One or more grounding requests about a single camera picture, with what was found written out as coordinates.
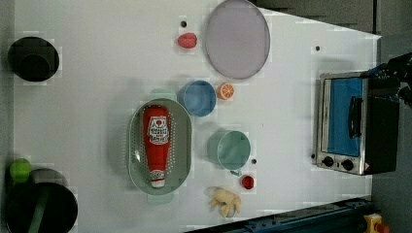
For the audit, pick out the blue bowl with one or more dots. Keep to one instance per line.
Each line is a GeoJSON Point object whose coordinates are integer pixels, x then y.
{"type": "Point", "coordinates": [198, 97]}

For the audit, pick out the red raspberry toy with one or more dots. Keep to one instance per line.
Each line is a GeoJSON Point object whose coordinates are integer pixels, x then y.
{"type": "Point", "coordinates": [187, 41]}

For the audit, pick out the green ball knob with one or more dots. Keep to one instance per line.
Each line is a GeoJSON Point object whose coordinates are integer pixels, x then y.
{"type": "Point", "coordinates": [20, 170]}

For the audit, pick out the green cup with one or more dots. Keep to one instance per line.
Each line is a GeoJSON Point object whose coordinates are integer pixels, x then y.
{"type": "Point", "coordinates": [229, 149]}

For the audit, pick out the small red toy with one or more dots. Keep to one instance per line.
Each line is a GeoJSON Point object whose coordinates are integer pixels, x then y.
{"type": "Point", "coordinates": [248, 182]}

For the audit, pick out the silver toaster oven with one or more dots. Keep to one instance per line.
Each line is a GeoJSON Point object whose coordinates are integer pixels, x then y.
{"type": "Point", "coordinates": [357, 128]}

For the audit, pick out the orange slice toy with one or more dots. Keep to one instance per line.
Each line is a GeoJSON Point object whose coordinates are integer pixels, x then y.
{"type": "Point", "coordinates": [225, 91]}

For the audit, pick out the red plush ketchup bottle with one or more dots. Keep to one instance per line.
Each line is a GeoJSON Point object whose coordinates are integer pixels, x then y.
{"type": "Point", "coordinates": [157, 143]}

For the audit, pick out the lilac round plate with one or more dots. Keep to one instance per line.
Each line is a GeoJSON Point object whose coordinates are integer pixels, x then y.
{"type": "Point", "coordinates": [237, 39]}

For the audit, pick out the green oval strainer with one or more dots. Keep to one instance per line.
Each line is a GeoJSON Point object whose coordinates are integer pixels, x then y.
{"type": "Point", "coordinates": [179, 156]}

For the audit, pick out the large black round base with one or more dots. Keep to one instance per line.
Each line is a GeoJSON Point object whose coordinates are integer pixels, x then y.
{"type": "Point", "coordinates": [43, 204]}

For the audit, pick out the black round mount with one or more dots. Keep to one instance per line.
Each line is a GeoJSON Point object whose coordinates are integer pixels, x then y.
{"type": "Point", "coordinates": [33, 59]}

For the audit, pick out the yellow plush toy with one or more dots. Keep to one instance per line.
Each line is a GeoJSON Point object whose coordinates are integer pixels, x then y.
{"type": "Point", "coordinates": [229, 202]}

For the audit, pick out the blue metal frame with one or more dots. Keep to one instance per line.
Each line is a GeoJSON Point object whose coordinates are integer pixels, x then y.
{"type": "Point", "coordinates": [338, 217]}

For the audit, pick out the yellow red clamp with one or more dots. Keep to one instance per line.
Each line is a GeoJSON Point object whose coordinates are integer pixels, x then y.
{"type": "Point", "coordinates": [374, 224]}

